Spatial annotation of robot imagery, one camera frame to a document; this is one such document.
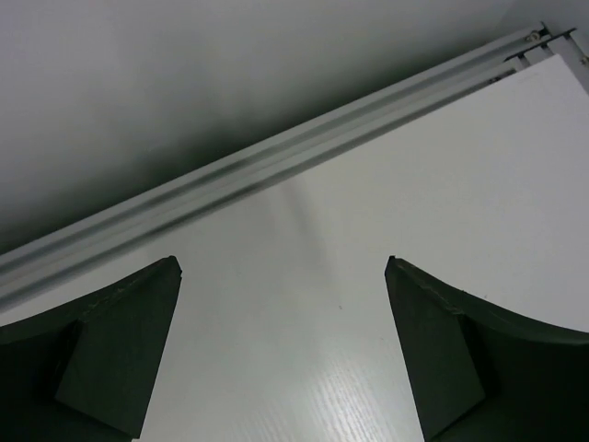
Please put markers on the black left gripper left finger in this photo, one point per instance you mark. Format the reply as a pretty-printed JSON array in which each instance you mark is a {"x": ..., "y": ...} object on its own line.
[{"x": 85, "y": 370}]

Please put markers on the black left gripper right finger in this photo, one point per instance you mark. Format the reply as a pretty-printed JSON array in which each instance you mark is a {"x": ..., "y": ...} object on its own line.
[{"x": 479, "y": 372}]

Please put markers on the aluminium frame rail left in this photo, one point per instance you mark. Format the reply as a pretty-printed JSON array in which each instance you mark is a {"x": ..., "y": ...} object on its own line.
[{"x": 47, "y": 261}]

